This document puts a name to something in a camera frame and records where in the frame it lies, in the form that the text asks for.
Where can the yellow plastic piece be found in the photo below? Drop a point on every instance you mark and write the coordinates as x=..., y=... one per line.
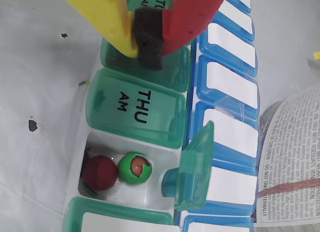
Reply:
x=317, y=55

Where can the weekly pill organizer box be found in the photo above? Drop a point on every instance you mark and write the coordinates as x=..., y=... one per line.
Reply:
x=160, y=121

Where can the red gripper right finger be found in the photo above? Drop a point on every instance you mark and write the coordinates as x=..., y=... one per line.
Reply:
x=190, y=16

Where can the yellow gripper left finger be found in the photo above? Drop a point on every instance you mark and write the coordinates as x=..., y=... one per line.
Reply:
x=100, y=14

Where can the red round pill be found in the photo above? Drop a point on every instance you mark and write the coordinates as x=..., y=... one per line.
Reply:
x=100, y=176

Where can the white tablecloth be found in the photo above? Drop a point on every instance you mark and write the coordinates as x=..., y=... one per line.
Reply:
x=30, y=154

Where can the clear container printed label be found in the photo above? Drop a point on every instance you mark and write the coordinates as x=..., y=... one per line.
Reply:
x=290, y=161

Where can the green round pill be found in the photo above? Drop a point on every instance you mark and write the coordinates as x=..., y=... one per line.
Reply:
x=135, y=169

